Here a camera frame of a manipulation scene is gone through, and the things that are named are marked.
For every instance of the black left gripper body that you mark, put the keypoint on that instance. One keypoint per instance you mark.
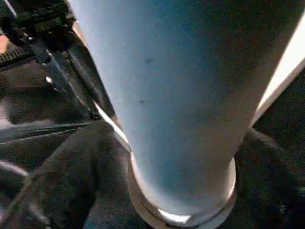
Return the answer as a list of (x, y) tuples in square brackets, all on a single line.
[(28, 28)]

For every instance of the black plastic mat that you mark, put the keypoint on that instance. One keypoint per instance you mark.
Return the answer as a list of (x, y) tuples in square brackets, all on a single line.
[(28, 143)]

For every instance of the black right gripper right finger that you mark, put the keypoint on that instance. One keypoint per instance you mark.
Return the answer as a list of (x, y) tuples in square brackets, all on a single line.
[(271, 186)]

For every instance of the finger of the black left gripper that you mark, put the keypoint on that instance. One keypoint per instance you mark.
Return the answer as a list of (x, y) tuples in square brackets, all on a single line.
[(90, 78), (66, 83)]

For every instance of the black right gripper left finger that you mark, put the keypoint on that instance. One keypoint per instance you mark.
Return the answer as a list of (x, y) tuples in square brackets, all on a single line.
[(71, 186)]

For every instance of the white plastic table leg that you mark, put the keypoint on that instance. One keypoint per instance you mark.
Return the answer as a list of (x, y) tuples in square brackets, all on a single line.
[(181, 95)]

